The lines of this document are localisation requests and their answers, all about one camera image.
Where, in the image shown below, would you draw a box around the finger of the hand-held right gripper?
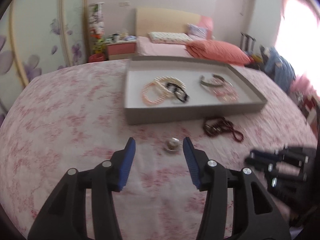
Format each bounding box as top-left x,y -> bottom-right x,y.
245,150 -> 307,182
275,148 -> 310,167

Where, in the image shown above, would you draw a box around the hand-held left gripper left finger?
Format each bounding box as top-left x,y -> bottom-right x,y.
27,137 -> 137,240

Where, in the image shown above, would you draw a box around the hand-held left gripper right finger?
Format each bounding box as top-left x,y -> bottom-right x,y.
182,137 -> 292,240

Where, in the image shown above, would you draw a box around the silver round ring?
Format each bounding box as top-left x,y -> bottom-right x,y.
164,138 -> 181,152

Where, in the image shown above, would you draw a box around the dark red bead necklace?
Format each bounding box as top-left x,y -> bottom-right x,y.
203,116 -> 244,142

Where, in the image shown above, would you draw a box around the grey cardboard tray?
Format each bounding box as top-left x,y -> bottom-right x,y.
124,56 -> 268,125

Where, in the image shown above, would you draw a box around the black bead bracelet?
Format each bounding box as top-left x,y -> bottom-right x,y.
166,82 -> 190,104

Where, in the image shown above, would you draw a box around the pink pearl bracelet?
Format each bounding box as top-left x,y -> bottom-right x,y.
142,81 -> 166,106

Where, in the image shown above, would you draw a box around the pink crystal bracelet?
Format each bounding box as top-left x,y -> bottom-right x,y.
212,84 -> 240,103

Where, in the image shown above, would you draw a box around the wide silver bangle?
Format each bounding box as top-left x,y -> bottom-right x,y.
200,73 -> 234,88

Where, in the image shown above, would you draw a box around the white pearl bracelet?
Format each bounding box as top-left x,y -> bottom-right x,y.
154,76 -> 187,103

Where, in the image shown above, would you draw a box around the pink floral tablecloth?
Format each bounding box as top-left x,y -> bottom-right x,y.
0,59 -> 318,240

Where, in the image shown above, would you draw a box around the blue fleece robe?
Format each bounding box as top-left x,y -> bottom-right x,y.
264,46 -> 296,91

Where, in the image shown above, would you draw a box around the pink and white nightstand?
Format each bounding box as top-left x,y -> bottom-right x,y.
105,40 -> 137,61

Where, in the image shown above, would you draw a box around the folded orange quilt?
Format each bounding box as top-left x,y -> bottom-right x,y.
186,39 -> 252,66

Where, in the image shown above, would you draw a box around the dark wooden chair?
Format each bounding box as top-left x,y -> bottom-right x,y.
240,32 -> 257,53

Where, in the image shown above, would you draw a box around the pink bed mattress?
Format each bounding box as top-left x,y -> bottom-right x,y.
136,36 -> 195,57

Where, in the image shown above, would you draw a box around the floral print pillow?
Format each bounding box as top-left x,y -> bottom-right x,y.
147,32 -> 193,43

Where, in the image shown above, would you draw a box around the lilac pillow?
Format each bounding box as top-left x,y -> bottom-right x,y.
187,24 -> 209,40

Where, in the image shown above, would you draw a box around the clear tube of plush toys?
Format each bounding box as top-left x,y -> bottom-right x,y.
88,2 -> 105,55

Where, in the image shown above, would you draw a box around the pink curtain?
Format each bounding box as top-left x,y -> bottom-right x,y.
275,0 -> 320,100

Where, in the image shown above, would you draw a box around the beige and pink headboard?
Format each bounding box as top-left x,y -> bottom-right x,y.
135,7 -> 213,40

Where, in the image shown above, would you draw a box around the flower print sliding wardrobe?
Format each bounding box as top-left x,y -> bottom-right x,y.
0,0 -> 88,123

